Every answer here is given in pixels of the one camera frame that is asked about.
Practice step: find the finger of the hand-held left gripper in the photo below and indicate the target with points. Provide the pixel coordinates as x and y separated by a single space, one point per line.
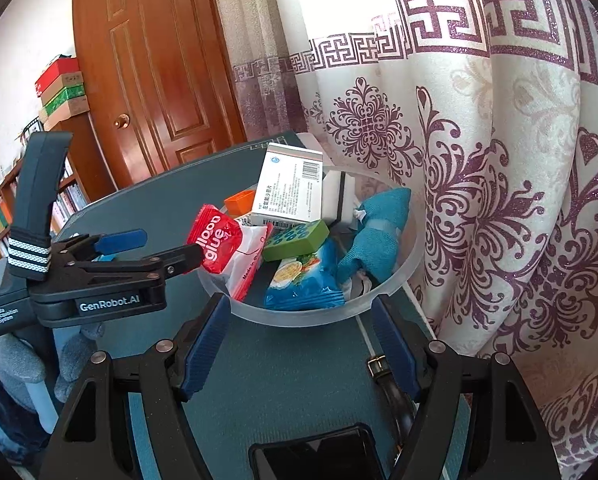
124 240
179 257

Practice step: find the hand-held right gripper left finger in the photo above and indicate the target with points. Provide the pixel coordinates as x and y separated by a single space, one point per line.
206 350

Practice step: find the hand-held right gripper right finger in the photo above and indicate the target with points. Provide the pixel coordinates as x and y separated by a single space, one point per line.
394 345

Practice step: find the red and white packet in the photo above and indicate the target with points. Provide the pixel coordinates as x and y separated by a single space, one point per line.
214 240

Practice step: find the orange box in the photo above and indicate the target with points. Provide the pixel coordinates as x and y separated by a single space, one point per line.
239 202

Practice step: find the clear plastic bowl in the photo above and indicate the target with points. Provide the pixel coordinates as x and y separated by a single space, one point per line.
304 317

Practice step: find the white medicine box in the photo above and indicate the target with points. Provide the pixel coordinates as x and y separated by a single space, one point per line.
289 190

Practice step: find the person's left hand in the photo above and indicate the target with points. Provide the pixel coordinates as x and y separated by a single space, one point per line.
14 360

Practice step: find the black belt brass buckle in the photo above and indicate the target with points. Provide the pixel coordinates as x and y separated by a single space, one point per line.
379 366

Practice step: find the wooden bookshelf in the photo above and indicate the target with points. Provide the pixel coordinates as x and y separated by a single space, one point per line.
86 160

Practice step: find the green cardboard box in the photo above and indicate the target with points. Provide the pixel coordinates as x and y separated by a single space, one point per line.
64 99

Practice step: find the teal cloth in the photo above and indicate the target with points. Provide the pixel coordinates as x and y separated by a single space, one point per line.
374 245

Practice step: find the brass door knob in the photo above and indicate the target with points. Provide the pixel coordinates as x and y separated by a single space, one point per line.
121 121

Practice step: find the blue cracker packet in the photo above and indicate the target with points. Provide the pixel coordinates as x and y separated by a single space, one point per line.
304 290

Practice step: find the red cardboard box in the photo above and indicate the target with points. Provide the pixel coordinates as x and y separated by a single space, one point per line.
56 75

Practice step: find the black smartphone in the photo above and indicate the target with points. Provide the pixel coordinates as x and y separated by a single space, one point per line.
314 452

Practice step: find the crumpled white tissue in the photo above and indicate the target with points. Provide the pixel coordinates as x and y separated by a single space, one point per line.
358 215

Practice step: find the brown wooden door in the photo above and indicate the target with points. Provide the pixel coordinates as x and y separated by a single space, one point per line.
164 60

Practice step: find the white purple patterned curtain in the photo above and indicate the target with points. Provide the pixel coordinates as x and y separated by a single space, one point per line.
479 160

